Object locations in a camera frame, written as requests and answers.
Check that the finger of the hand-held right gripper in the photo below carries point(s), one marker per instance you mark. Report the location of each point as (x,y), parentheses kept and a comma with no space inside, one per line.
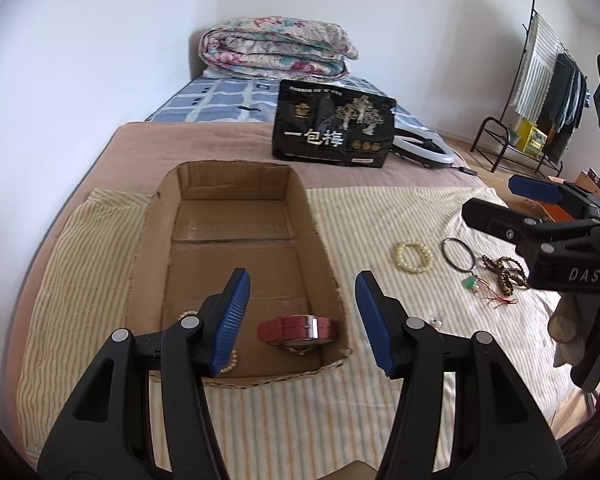
(530,187)
(500,220)

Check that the black metal clothes rack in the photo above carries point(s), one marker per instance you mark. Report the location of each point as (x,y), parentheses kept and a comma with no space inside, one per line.
(532,10)

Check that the orange cardboard box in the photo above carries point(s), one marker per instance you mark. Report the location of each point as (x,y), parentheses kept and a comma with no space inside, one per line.
(555,211)

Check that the brown blanket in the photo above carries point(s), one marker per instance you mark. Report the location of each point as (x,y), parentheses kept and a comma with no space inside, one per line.
(205,140)

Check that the black snack bag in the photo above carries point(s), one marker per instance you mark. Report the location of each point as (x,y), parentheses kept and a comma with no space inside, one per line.
(330,125)

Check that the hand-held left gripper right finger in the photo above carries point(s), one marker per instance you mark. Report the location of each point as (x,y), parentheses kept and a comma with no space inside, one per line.
(375,320)

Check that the dark hanging clothes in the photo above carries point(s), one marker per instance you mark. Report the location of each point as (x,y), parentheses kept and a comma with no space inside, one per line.
(565,95)

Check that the yellow boxes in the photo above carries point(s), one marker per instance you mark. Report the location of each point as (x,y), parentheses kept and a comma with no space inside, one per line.
(530,137)

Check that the blue checked bed sheet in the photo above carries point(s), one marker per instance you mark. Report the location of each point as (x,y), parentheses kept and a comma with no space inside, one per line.
(215,100)

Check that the thin black bangle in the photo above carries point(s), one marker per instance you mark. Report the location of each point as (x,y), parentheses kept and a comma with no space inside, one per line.
(444,255)

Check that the yellow striped cloth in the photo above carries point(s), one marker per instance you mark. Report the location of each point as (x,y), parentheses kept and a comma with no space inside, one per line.
(380,220)

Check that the black metal shoe rack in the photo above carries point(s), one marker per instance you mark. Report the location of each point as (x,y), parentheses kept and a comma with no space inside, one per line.
(487,130)

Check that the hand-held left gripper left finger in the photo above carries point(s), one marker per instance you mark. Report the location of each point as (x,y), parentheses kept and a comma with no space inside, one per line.
(232,320)

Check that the small clear plastic piece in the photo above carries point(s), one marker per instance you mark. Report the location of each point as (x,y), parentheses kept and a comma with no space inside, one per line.
(435,320)

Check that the folded floral quilt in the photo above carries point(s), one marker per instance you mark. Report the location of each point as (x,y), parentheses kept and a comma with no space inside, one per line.
(280,45)

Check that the striped hanging towel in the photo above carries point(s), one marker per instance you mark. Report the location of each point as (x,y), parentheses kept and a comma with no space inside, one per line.
(535,70)

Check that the person's right hand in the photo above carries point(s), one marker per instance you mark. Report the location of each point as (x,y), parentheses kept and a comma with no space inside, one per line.
(567,325)

